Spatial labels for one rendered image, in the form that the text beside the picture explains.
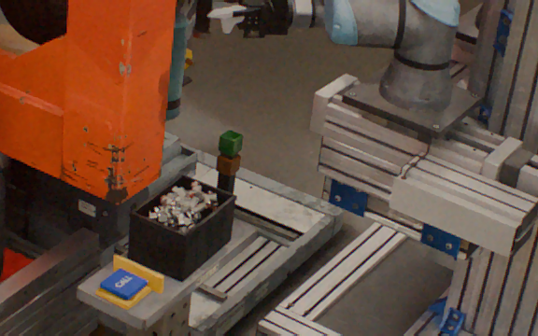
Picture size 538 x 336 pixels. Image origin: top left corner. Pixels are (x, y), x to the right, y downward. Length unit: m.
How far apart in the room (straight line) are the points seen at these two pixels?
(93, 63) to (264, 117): 1.70
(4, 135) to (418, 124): 0.92
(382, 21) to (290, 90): 1.95
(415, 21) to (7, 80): 0.90
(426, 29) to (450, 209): 0.36
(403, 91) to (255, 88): 1.88
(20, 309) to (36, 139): 0.37
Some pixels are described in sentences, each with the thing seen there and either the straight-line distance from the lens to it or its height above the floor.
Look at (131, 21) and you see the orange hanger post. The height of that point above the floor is 0.94.
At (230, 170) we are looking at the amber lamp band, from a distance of 2.62.
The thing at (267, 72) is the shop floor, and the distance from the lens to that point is 4.42.
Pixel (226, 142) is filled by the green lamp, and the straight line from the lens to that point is 2.59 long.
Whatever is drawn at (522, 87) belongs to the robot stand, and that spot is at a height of 0.86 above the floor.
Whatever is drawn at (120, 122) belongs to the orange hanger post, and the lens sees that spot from 2.48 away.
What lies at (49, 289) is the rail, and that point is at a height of 0.33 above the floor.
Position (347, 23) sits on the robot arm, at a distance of 2.38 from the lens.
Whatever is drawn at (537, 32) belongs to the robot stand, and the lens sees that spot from 2.51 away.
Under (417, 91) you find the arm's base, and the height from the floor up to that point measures 0.86.
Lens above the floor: 1.91
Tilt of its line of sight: 30 degrees down
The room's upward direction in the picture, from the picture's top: 8 degrees clockwise
